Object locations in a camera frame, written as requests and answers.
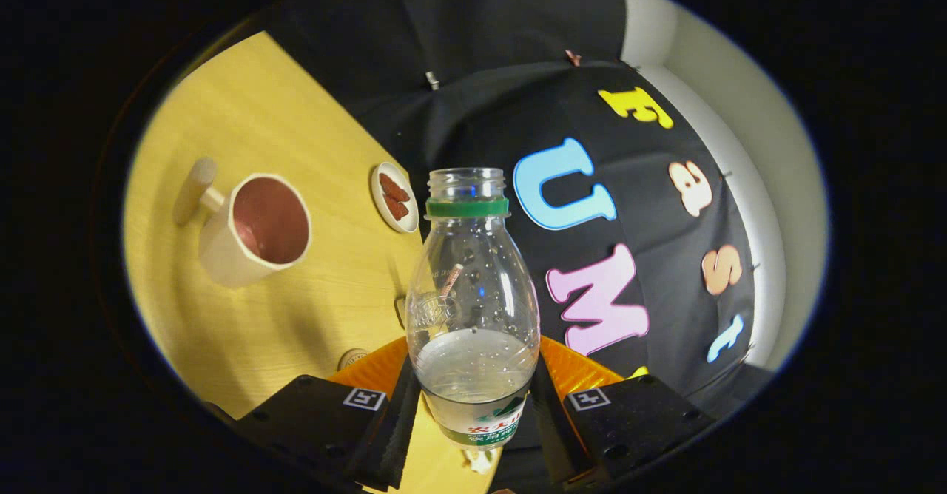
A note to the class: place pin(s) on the striped straw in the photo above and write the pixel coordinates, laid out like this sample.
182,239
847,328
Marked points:
451,279

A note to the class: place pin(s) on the clear plastic juice bottle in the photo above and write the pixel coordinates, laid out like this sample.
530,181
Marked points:
473,309

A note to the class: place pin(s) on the round wooden coaster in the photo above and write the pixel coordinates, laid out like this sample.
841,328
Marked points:
354,359

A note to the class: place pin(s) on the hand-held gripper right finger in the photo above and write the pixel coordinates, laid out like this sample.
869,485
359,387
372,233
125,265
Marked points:
636,420

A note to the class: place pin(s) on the wooden table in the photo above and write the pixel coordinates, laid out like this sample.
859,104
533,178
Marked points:
311,132

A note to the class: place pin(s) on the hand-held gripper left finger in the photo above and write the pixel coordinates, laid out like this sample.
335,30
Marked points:
311,424

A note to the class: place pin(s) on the pink clip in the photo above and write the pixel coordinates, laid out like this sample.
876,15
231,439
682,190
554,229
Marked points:
572,57

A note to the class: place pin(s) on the white oval plate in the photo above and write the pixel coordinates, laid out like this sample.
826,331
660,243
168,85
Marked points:
379,205

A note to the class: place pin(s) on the black backdrop cloth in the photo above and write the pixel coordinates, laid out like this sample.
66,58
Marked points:
473,50

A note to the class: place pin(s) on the white clip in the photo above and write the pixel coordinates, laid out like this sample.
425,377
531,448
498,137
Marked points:
432,80

